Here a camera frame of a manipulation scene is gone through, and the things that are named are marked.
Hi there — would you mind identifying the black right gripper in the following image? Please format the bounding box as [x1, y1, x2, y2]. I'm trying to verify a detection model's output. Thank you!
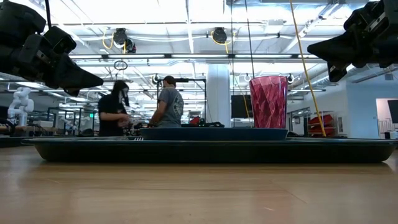
[307, 14, 398, 83]

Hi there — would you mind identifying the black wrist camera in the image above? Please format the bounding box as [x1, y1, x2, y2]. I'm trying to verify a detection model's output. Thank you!
[42, 26, 77, 56]
[343, 0, 389, 32]

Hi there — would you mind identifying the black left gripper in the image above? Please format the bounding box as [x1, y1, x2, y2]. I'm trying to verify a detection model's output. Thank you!
[0, 34, 104, 97]

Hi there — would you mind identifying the red faceted plastic cup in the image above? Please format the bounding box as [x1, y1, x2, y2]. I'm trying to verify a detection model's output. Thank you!
[249, 75, 289, 129]

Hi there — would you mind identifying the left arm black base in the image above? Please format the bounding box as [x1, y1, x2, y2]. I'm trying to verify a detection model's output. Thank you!
[0, 136, 24, 147]

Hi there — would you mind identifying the yellow hanging cable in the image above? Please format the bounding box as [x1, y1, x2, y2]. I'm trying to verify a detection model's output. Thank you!
[289, 0, 327, 138]

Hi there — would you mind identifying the black hanging cable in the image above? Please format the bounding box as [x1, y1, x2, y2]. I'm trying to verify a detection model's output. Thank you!
[244, 0, 256, 78]

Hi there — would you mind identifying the white pillar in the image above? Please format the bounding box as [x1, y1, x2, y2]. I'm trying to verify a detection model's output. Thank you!
[206, 63, 231, 127]

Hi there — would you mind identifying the dark green tray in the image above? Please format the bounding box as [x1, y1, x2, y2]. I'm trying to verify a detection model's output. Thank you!
[21, 136, 398, 164]

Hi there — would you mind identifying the dark wall screen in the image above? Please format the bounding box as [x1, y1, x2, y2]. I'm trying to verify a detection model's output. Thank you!
[387, 99, 398, 124]

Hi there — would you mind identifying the person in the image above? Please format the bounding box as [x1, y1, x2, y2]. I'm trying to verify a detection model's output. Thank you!
[148, 75, 185, 128]
[98, 80, 132, 137]

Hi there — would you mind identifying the black metal frame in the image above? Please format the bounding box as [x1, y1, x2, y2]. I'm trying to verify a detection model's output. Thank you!
[156, 77, 208, 125]

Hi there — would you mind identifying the black ceiling cord reel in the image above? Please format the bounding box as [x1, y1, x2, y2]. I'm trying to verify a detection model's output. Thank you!
[112, 27, 129, 47]
[212, 27, 228, 45]
[124, 39, 137, 54]

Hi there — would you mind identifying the shelf with red bins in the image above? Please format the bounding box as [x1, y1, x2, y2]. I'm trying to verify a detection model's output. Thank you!
[307, 113, 338, 137]

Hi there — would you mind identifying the black monitor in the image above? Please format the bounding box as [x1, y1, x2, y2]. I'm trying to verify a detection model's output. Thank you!
[231, 95, 253, 119]

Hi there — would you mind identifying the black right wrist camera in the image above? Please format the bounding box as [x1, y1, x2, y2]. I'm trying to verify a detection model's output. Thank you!
[343, 0, 389, 32]

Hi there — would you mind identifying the wooden workbench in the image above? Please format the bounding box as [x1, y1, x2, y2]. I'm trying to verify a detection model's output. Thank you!
[0, 124, 57, 134]

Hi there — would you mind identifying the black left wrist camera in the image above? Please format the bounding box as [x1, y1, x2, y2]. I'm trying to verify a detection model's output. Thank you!
[42, 26, 77, 56]

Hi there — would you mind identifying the black left camera cable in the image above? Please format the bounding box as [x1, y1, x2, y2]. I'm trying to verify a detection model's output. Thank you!
[44, 0, 53, 29]

